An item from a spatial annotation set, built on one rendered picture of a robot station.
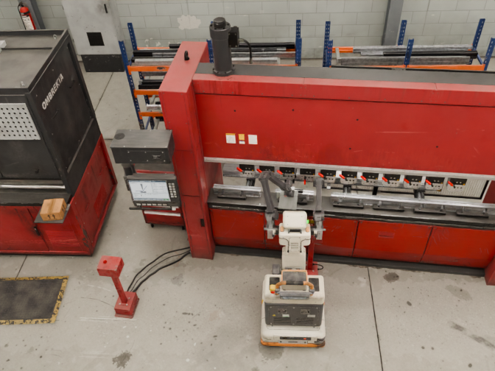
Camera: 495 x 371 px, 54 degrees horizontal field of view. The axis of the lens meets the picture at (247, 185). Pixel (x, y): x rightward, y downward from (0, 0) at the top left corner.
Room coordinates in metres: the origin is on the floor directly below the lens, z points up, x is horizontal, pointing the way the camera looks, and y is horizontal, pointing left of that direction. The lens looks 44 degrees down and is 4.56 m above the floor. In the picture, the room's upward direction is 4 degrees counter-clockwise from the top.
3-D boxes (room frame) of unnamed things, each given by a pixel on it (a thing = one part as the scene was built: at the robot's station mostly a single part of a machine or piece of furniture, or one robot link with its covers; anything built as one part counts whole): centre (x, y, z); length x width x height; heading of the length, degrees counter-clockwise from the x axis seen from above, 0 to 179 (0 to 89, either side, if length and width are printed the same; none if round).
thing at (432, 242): (3.37, -1.06, 0.42); 3.00 x 0.21 x 0.83; 79
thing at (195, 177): (3.90, 0.50, 1.15); 0.85 x 0.25 x 2.30; 169
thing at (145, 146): (3.33, 0.89, 1.53); 0.51 x 0.25 x 0.85; 84
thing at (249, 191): (3.65, 0.11, 0.92); 0.50 x 0.06 x 0.10; 79
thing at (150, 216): (4.17, 0.98, 0.50); 0.50 x 0.50 x 1.00; 79
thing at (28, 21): (7.88, 3.47, 1.04); 0.18 x 0.17 x 0.56; 84
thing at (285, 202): (3.40, -0.40, 1.00); 0.26 x 0.18 x 0.01; 169
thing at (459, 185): (3.24, -1.97, 1.26); 0.15 x 0.09 x 0.17; 79
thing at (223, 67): (3.77, 0.07, 2.53); 0.33 x 0.25 x 0.47; 79
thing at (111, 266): (2.90, 1.38, 0.41); 0.25 x 0.20 x 0.83; 169
